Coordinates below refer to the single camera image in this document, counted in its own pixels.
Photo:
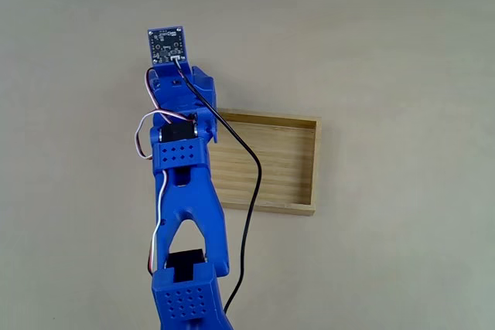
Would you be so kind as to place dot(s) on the blue camera circuit board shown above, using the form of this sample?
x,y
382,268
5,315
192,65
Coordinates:
x,y
167,46

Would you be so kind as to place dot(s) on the shallow wooden box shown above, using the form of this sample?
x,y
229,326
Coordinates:
x,y
286,160

